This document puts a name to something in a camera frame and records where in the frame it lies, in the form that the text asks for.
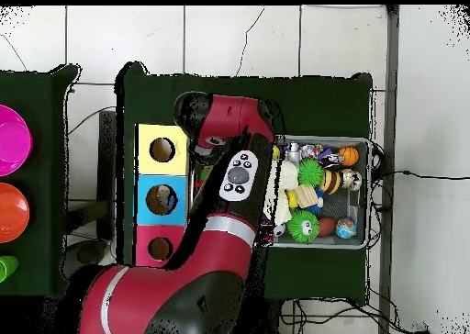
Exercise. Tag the cream knitted cloth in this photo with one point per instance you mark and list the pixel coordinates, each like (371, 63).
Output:
(281, 191)

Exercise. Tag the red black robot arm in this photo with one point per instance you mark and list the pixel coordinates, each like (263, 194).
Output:
(183, 290)

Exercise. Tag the wooden box with three holes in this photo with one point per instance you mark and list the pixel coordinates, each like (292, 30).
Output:
(176, 187)

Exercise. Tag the clear mesh bin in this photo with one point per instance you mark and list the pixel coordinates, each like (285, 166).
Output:
(345, 204)

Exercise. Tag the plain green spiky ball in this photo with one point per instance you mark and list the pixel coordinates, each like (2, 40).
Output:
(311, 172)

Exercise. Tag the ridged wooden block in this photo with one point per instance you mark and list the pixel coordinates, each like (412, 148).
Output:
(308, 197)

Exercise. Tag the green spiky ball with eyes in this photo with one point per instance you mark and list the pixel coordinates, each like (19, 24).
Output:
(304, 228)

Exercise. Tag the wooden toy burger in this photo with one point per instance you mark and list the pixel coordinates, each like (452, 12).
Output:
(331, 181)

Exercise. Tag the brown toy football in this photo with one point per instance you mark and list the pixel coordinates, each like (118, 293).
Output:
(327, 227)

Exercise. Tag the small globe ball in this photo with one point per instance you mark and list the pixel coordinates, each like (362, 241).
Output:
(346, 228)

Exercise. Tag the orange plate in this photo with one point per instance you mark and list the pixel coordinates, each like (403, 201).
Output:
(11, 213)

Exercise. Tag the pink plate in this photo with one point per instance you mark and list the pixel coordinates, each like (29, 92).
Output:
(11, 139)

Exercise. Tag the green cup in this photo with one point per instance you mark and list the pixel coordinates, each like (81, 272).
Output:
(6, 268)

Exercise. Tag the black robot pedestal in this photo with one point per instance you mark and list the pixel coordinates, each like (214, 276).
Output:
(261, 319)

